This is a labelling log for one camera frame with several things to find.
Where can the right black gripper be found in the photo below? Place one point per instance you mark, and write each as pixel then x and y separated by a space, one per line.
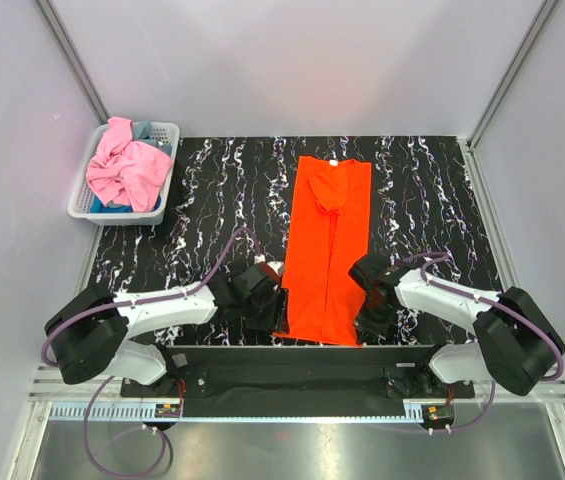
pixel 367 330

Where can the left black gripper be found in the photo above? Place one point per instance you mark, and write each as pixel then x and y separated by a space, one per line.
pixel 276 320

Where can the orange t shirt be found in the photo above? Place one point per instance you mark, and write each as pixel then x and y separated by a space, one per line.
pixel 329 232

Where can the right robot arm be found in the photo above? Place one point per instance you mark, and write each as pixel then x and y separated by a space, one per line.
pixel 515 345

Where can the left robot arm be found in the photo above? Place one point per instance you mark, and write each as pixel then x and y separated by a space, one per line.
pixel 95 333

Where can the pink t shirt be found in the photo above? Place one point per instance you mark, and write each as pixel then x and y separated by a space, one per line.
pixel 119 128

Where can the blue t shirt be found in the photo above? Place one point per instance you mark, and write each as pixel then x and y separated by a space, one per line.
pixel 127 177

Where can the grey t shirt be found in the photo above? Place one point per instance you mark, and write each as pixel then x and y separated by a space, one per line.
pixel 141 131

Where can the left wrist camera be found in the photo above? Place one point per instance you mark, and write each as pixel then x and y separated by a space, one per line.
pixel 278 267

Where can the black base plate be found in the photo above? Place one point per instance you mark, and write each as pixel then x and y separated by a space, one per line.
pixel 294 382

